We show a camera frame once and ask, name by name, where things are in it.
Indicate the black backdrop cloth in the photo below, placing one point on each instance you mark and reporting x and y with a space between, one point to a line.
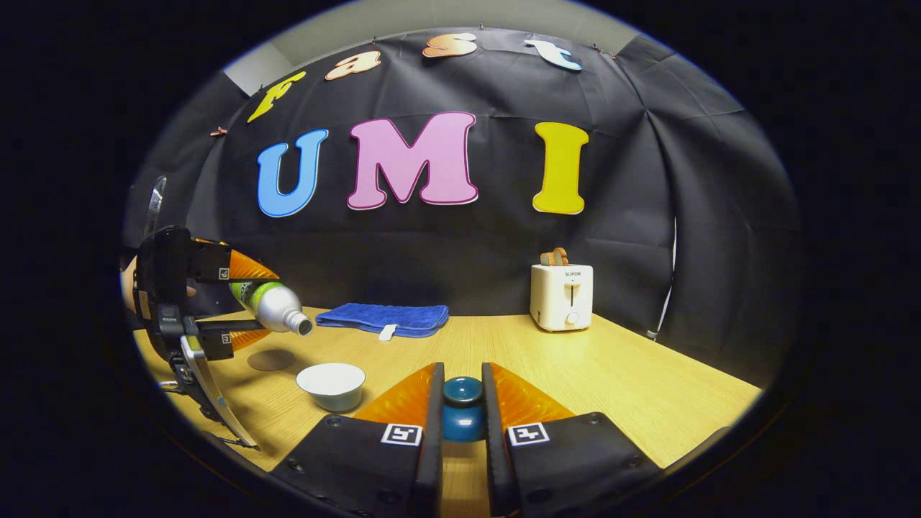
468 252

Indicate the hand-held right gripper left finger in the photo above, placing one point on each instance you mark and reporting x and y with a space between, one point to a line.
434 460

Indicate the silver green water bottle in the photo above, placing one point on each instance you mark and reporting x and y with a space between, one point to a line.
277 306

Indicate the teal teacup lid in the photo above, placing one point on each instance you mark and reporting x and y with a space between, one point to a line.
463 403

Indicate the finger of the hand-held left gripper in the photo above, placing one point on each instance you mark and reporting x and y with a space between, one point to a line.
245 267
216 338

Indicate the toasted bread slice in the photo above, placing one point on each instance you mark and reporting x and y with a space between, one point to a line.
554 257

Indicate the white toaster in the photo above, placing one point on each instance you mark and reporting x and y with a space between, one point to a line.
561 298

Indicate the round brown coaster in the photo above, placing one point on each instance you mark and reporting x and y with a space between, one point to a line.
270 360

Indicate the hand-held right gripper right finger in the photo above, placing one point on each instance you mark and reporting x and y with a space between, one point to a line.
495 460

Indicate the blue folded towel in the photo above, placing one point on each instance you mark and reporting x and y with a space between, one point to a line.
388 316

